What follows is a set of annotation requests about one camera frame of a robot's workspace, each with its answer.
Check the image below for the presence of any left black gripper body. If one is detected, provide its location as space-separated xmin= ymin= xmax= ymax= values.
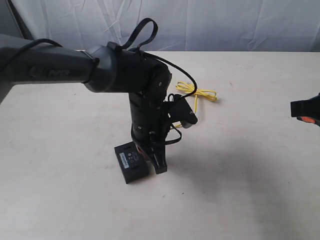
xmin=128 ymin=92 xmax=170 ymax=148

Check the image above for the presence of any small black box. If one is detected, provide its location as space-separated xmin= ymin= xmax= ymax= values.
xmin=114 ymin=141 xmax=150 ymax=184

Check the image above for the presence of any yellow ethernet cable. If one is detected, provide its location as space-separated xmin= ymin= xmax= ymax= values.
xmin=173 ymin=81 xmax=219 ymax=128

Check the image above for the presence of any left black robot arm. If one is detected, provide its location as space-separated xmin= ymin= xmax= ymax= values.
xmin=0 ymin=34 xmax=172 ymax=174

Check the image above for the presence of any white backdrop cloth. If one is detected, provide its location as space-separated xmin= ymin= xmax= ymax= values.
xmin=0 ymin=0 xmax=320 ymax=52

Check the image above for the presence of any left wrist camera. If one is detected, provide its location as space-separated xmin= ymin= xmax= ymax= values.
xmin=167 ymin=93 xmax=198 ymax=129

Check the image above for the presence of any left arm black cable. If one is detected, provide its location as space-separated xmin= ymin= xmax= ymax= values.
xmin=7 ymin=17 xmax=198 ymax=146

